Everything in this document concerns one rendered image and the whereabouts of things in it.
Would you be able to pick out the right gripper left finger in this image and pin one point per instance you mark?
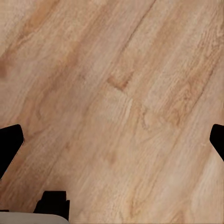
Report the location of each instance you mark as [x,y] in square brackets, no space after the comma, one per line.
[11,139]

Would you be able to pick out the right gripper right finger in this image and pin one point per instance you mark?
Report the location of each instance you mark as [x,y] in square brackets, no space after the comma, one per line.
[217,139]

